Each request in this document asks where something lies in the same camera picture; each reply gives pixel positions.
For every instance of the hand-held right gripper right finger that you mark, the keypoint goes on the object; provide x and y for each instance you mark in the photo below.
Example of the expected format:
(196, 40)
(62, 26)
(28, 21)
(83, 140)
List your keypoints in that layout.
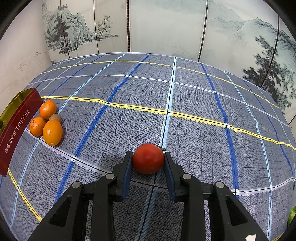
(170, 178)

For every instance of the red tomato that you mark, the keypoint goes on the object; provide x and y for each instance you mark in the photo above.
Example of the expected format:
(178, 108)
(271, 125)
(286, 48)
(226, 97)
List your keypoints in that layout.
(148, 158)

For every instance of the green object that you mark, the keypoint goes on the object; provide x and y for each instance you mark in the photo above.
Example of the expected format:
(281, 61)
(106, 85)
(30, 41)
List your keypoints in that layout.
(292, 216)

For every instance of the ink landscape folding screen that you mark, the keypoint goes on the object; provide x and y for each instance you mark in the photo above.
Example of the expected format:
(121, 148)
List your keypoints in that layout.
(161, 27)

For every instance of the brown kiwi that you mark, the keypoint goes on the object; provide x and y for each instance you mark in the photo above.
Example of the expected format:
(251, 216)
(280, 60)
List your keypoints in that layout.
(56, 118)

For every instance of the large smooth orange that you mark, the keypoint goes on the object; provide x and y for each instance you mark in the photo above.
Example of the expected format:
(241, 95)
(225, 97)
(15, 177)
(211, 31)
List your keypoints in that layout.
(52, 132)

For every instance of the red tin box gold interior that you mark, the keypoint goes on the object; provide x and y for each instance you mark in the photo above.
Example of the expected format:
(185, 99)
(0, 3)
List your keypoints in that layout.
(18, 129)

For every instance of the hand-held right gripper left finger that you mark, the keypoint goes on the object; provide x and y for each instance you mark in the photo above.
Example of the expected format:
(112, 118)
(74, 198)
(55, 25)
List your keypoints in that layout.
(126, 178)

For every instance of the small orange mandarin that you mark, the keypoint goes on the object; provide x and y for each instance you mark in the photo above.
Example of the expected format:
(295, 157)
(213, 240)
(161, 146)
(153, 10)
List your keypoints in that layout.
(37, 126)
(47, 109)

